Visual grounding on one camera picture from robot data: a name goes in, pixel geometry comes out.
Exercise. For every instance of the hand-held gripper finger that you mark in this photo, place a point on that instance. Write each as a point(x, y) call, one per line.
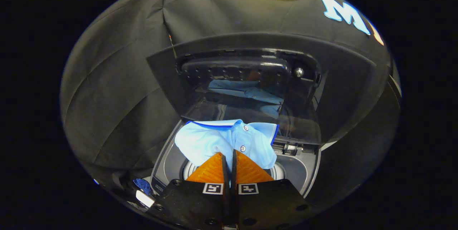
point(226, 194)
point(233, 194)

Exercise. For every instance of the light blue polo shirt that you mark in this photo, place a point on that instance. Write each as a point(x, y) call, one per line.
point(207, 140)

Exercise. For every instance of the small white object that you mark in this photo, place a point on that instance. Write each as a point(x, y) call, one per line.
point(145, 198)

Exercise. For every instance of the blue crumpled object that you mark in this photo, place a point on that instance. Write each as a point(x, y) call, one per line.
point(143, 185)

